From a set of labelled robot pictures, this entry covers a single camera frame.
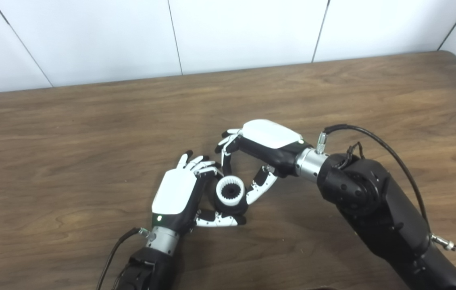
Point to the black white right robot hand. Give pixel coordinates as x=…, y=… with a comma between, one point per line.
x=270, y=135

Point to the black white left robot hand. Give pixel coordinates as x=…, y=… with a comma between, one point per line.
x=173, y=191

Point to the round black plastic part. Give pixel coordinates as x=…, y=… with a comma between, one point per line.
x=236, y=209

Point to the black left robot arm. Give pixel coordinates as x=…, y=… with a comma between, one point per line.
x=151, y=262

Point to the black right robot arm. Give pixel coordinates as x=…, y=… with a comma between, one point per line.
x=373, y=201

